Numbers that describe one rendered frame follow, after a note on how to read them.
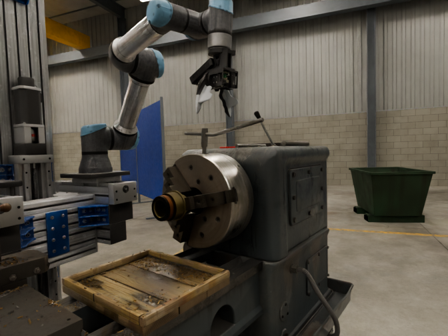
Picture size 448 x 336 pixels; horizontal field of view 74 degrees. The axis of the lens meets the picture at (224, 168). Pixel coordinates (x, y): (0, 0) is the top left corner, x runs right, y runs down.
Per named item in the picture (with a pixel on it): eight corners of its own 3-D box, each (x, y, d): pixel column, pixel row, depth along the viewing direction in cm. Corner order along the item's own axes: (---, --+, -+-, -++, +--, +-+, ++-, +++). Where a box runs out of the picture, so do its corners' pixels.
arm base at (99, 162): (71, 173, 141) (70, 152, 141) (99, 171, 154) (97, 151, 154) (92, 173, 134) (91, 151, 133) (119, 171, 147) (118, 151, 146)
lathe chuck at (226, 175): (179, 231, 117) (180, 150, 114) (246, 252, 98) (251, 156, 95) (161, 237, 110) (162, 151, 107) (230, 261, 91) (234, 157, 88)
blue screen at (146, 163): (109, 195, 927) (105, 119, 915) (135, 193, 967) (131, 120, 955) (146, 219, 572) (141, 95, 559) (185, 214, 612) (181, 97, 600)
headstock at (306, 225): (251, 215, 175) (249, 149, 173) (333, 225, 146) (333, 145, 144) (176, 241, 128) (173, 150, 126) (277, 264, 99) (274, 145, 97)
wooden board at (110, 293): (149, 259, 107) (149, 248, 107) (230, 283, 85) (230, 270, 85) (62, 292, 83) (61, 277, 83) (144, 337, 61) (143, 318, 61)
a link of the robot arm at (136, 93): (100, 140, 154) (127, 38, 124) (128, 140, 164) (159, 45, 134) (108, 155, 147) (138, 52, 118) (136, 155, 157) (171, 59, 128)
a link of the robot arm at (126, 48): (96, 43, 121) (157, -16, 85) (122, 49, 129) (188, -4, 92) (98, 72, 121) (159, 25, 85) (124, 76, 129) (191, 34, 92)
